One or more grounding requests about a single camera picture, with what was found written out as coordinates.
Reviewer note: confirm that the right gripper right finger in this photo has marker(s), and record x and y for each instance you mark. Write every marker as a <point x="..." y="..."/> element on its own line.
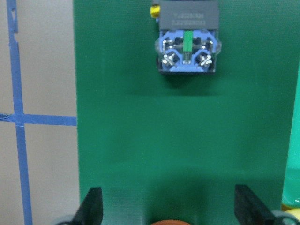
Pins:
<point x="249" y="209"/>

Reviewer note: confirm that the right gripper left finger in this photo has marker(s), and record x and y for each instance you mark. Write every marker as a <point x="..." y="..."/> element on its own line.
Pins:
<point x="91" y="210"/>

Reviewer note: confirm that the orange cylinder labelled 4680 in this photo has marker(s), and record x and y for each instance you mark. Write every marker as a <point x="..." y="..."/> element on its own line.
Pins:
<point x="170" y="222"/>

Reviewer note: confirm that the yellow push button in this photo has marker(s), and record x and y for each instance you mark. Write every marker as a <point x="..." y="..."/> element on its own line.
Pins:
<point x="188" y="40"/>

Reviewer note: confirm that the yellow tray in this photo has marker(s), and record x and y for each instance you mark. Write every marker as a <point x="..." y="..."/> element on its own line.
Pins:
<point x="293" y="211"/>

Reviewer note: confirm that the green conveyor belt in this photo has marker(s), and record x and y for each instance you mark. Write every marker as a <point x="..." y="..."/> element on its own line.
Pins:
<point x="174" y="146"/>

